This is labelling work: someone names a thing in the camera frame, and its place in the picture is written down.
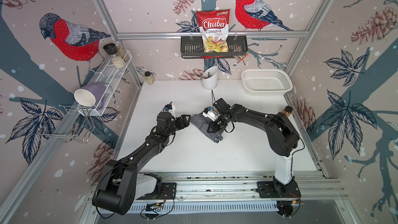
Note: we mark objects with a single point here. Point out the brown spice bottle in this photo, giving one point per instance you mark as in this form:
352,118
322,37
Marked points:
288,111

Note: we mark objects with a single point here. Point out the white wire wall shelf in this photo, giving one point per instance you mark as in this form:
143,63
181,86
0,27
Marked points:
110,77

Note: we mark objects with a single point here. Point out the grey plaid pillowcase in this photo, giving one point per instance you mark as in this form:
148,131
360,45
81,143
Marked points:
202,124

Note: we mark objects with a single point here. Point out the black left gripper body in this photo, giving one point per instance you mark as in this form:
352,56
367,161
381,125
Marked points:
177,125

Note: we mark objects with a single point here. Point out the red Chuba chips bag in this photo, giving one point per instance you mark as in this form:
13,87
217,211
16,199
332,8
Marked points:
214,28

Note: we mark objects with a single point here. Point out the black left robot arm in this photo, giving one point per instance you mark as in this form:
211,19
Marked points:
116,188

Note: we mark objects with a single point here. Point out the clear glass jar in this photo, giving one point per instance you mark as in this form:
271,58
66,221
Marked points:
122,52

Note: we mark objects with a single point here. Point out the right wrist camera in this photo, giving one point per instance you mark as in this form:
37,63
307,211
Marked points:
210,113

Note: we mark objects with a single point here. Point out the purple white cup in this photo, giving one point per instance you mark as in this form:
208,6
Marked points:
90,94

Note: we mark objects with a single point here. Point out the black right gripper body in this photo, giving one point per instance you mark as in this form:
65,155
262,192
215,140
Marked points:
217,124

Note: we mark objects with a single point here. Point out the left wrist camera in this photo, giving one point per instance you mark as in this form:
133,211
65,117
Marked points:
170,108

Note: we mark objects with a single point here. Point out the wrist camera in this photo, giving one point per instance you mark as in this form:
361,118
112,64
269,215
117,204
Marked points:
210,113
170,108

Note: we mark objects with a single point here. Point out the black wire wall basket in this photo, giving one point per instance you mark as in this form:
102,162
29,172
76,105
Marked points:
195,47

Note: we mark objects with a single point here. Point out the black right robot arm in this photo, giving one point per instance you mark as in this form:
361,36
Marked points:
281,134

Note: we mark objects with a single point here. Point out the small yellow spice jar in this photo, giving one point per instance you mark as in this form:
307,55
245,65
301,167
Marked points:
149,77

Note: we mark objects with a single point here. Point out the black lid spice jar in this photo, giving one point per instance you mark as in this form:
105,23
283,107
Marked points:
116,60

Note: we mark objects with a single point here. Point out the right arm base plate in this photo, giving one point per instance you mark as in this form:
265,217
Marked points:
274,189

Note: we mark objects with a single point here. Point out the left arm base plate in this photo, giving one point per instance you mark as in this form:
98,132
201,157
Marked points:
165,191

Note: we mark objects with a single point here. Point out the red handled brush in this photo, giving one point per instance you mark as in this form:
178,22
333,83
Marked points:
238,59

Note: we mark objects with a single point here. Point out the white utensil holder cup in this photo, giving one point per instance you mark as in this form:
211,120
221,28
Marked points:
210,77

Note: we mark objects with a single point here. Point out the wire cup holder rack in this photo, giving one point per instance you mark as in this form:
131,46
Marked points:
67,123

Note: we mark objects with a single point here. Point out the white perforated plastic basket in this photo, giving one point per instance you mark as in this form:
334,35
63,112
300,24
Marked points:
266,82

